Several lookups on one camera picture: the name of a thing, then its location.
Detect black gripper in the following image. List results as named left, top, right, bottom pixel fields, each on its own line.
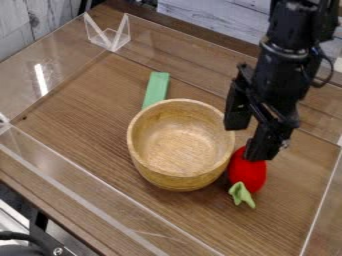
left=224, top=39, right=323, bottom=162

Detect red plush fruit green stem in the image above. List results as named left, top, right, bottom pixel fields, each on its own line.
left=228, top=147, right=268, bottom=208

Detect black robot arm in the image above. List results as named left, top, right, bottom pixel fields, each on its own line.
left=224, top=0, right=340, bottom=162

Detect wooden bowl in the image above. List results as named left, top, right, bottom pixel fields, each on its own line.
left=128, top=99, right=236, bottom=191

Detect green rectangular block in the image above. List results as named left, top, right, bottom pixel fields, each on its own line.
left=142, top=72, right=170, bottom=108

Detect clear acrylic tray walls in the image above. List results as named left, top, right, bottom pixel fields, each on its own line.
left=0, top=10, right=342, bottom=256

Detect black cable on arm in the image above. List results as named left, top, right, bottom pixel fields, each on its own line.
left=309, top=46, right=336, bottom=89

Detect black metal table bracket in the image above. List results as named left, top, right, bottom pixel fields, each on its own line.
left=29, top=211, right=91, bottom=256

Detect black cable bottom left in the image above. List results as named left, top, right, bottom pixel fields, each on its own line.
left=0, top=230, right=42, bottom=256

